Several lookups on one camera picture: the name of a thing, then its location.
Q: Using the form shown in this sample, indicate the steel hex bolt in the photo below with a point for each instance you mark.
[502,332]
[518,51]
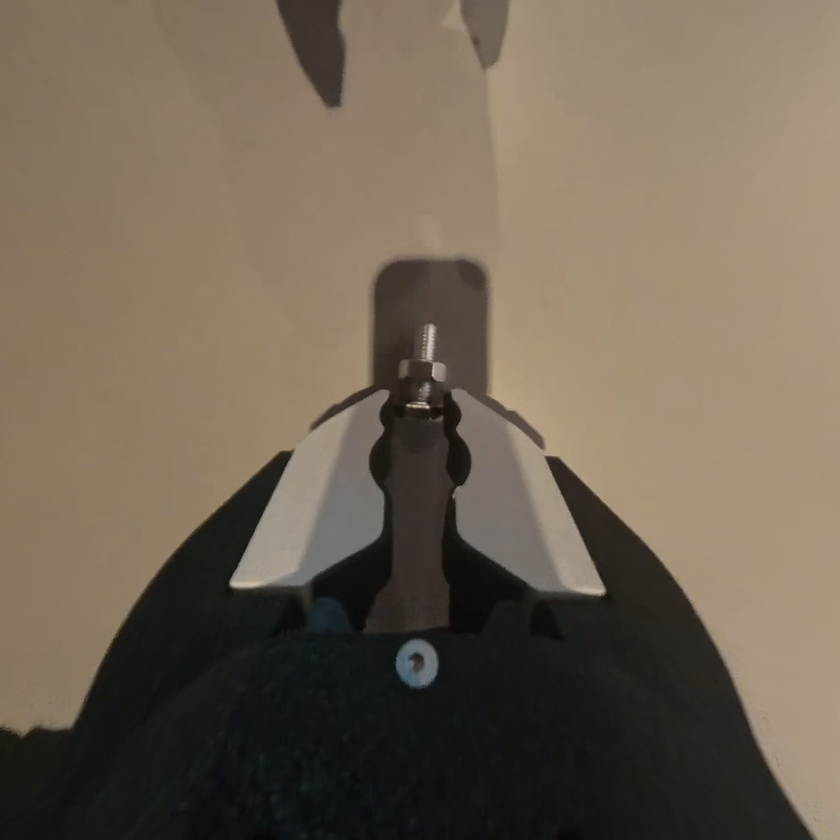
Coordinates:
[428,341]

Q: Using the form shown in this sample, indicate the steel hex nut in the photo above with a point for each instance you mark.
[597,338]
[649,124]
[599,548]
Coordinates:
[423,374]

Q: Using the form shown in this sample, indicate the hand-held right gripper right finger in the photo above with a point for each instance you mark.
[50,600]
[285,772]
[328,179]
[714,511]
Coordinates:
[518,518]

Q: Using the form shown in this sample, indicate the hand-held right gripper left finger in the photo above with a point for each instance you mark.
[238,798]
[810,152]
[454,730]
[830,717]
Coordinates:
[315,512]

